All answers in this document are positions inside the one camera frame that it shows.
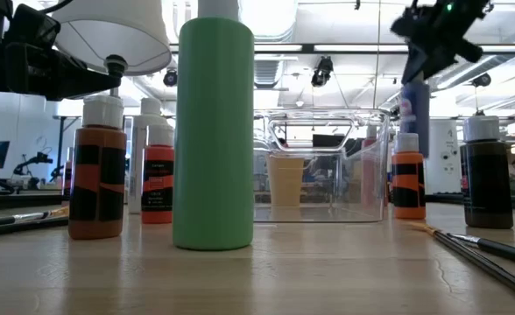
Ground black T stand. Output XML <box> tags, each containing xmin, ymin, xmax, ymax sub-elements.
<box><xmin>52</xmin><ymin>114</ymin><xmax>81</xmax><ymax>181</ymax></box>

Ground small red-orange paint bottle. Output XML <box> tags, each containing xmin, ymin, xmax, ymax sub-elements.
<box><xmin>141</xmin><ymin>124</ymin><xmax>175</xmax><ymax>225</ymax></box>

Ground fan brush orange bristles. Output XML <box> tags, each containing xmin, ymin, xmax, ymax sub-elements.
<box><xmin>406</xmin><ymin>220</ymin><xmax>515</xmax><ymax>305</ymax></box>

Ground black metal table frame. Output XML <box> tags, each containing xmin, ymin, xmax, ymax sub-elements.
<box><xmin>0</xmin><ymin>191</ymin><xmax>515</xmax><ymax>212</ymax></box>

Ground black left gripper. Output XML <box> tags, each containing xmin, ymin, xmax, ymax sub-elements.
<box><xmin>3</xmin><ymin>42</ymin><xmax>125</xmax><ymax>101</ymax></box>

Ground large white paint bottle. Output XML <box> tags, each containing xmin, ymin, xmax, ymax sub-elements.
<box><xmin>127</xmin><ymin>96</ymin><xmax>167</xmax><ymax>215</ymax></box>

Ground small orange paint bottle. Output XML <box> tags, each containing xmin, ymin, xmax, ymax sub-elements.
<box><xmin>391</xmin><ymin>132</ymin><xmax>427</xmax><ymax>221</ymax></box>

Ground large green paint bottle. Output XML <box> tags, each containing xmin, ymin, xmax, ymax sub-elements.
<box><xmin>172</xmin><ymin>0</ymin><xmax>255</xmax><ymax>251</ymax></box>

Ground small dark brown paint bottle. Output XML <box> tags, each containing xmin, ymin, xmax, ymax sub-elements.
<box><xmin>460</xmin><ymin>115</ymin><xmax>515</xmax><ymax>230</ymax></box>

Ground white shade table lamp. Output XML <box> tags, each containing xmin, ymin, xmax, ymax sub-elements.
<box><xmin>50</xmin><ymin>0</ymin><xmax>173</xmax><ymax>98</ymax></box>

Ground silver ventilation duct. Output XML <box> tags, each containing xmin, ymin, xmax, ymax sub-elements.
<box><xmin>253</xmin><ymin>0</ymin><xmax>299</xmax><ymax>88</ymax></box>

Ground long ceiling light strip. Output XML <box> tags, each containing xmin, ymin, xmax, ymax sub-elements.
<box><xmin>314</xmin><ymin>43</ymin><xmax>410</xmax><ymax>53</ymax></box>
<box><xmin>253</xmin><ymin>43</ymin><xmax>303</xmax><ymax>53</ymax></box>

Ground black ceiling spotlight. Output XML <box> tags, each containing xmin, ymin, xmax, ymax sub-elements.
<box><xmin>471</xmin><ymin>73</ymin><xmax>493</xmax><ymax>88</ymax></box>
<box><xmin>162</xmin><ymin>68</ymin><xmax>179</xmax><ymax>88</ymax></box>
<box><xmin>310</xmin><ymin>55</ymin><xmax>335</xmax><ymax>88</ymax></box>

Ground white cylindrical column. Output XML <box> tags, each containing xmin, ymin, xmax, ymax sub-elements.
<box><xmin>427</xmin><ymin>118</ymin><xmax>462</xmax><ymax>196</ymax></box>

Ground clear plastic bin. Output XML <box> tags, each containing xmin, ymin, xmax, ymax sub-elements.
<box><xmin>252</xmin><ymin>108</ymin><xmax>391</xmax><ymax>223</ymax></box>

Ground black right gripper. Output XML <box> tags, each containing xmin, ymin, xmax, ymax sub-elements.
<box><xmin>391</xmin><ymin>9</ymin><xmax>485</xmax><ymax>85</ymax></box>

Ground orange plastic cup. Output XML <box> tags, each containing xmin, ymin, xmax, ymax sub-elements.
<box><xmin>265</xmin><ymin>155</ymin><xmax>306</xmax><ymax>207</ymax></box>

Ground black brush silver ferrule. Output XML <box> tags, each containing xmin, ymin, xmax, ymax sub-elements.
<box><xmin>0</xmin><ymin>213</ymin><xmax>48</xmax><ymax>227</ymax></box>

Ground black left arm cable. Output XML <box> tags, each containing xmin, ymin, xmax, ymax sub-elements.
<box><xmin>37</xmin><ymin>0</ymin><xmax>75</xmax><ymax>15</ymax></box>

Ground black ceiling rail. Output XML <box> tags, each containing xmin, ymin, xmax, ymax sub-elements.
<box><xmin>169</xmin><ymin>42</ymin><xmax>515</xmax><ymax>56</ymax></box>

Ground short brush silver ferrule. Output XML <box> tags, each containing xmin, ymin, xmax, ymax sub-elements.
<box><xmin>448</xmin><ymin>232</ymin><xmax>515</xmax><ymax>269</ymax></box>

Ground large blue paint bottle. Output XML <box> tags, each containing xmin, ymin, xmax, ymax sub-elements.
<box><xmin>399</xmin><ymin>72</ymin><xmax>432</xmax><ymax>158</ymax></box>

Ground thin brush tan bristles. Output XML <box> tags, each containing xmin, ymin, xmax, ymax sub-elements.
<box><xmin>0</xmin><ymin>206</ymin><xmax>71</xmax><ymax>224</ymax></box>

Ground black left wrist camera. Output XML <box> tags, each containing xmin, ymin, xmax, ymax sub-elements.
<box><xmin>2</xmin><ymin>3</ymin><xmax>62</xmax><ymax>46</ymax></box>

